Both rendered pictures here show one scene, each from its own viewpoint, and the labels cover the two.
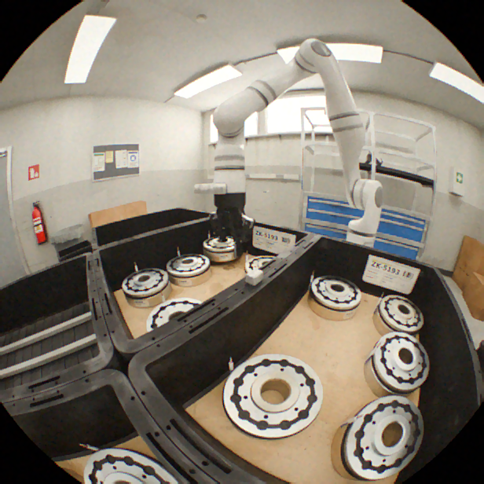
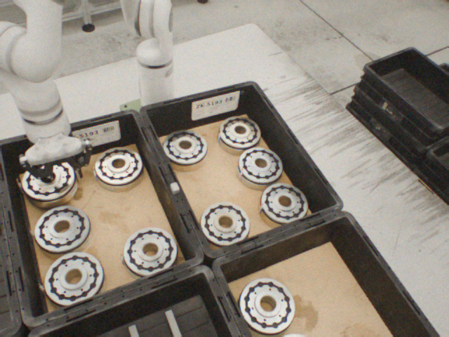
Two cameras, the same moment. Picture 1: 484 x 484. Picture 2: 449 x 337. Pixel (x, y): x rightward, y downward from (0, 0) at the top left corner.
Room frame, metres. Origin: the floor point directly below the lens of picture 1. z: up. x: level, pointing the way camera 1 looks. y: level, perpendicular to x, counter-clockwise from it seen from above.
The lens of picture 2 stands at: (-0.05, 0.39, 1.59)
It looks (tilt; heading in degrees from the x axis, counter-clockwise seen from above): 52 degrees down; 287
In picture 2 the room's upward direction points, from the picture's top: 9 degrees clockwise
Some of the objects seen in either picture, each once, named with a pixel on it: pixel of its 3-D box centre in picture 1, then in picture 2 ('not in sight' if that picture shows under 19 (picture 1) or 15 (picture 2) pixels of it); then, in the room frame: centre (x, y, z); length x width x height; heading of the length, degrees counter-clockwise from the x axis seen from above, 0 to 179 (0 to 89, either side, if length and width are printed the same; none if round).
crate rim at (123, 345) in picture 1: (203, 247); (92, 200); (0.30, 0.07, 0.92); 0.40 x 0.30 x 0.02; 139
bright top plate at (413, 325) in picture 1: (401, 312); (240, 131); (0.13, -0.28, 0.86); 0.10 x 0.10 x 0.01
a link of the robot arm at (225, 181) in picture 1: (223, 178); (46, 126); (0.39, 0.04, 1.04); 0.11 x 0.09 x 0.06; 139
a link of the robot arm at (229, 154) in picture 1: (229, 138); (24, 72); (0.41, 0.03, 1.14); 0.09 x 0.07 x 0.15; 178
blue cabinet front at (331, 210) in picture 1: (334, 224); not in sight; (1.75, -1.07, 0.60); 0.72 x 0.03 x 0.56; 56
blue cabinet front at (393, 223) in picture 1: (396, 237); not in sight; (1.31, -1.74, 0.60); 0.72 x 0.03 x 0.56; 56
